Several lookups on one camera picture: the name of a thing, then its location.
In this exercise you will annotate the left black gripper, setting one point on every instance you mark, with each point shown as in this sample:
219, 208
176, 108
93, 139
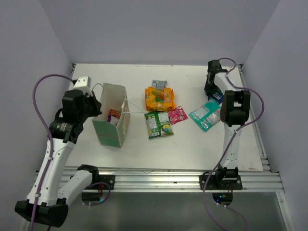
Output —
96, 104

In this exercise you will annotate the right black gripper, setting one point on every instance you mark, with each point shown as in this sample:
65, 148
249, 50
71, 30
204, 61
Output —
208, 90

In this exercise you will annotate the green paper bag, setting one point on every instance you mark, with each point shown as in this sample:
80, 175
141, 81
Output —
112, 97

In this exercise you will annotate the purple snack packet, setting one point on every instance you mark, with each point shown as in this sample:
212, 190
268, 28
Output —
113, 121

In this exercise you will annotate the dark blue chips packet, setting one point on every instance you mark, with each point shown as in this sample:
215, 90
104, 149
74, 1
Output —
217, 97

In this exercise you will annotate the red snack packet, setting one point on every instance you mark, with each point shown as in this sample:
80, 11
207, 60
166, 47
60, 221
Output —
114, 113

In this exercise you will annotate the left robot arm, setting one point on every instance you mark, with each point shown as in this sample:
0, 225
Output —
48, 203

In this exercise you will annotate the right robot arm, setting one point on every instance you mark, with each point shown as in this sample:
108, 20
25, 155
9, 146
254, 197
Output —
234, 113

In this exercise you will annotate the teal candy packet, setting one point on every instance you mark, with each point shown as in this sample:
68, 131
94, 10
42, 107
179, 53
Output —
207, 115

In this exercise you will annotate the grey snack packet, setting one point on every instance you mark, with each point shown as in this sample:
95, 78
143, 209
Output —
158, 84

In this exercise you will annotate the pink snack packet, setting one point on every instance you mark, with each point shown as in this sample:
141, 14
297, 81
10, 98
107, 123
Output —
177, 115

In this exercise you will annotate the orange yellow snack packet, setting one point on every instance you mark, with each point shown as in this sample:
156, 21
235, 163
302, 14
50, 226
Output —
159, 100

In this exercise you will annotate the green snack packet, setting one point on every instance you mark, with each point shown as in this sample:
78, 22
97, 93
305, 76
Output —
158, 124

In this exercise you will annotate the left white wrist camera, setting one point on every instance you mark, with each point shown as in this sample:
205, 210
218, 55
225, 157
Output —
83, 84

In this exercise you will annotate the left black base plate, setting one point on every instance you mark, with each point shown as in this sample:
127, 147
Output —
108, 179

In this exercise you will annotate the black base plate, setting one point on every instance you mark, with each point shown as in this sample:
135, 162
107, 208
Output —
108, 179
214, 184

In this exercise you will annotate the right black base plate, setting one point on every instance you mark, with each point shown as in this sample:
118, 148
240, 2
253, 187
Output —
214, 184

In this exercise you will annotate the aluminium mounting rail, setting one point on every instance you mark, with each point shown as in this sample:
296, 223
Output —
164, 180

